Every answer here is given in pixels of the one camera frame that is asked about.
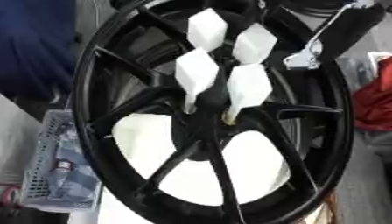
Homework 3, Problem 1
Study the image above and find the black spoked wheel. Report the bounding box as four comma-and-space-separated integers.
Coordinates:
68, 0, 357, 224

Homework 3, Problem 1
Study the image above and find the white pin with thin stem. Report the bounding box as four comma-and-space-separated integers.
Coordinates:
231, 22, 281, 66
185, 7, 230, 53
172, 47, 222, 115
221, 63, 276, 126

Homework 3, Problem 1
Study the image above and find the grey pierced plastic basket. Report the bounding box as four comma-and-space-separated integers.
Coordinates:
18, 108, 104, 213

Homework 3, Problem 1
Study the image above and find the blue fabric item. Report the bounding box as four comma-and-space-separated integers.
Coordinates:
0, 0, 80, 102

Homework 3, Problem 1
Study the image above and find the red fabric item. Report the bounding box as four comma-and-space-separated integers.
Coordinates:
350, 55, 392, 133

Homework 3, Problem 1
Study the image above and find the pink tape roll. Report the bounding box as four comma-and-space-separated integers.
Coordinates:
0, 183, 25, 208

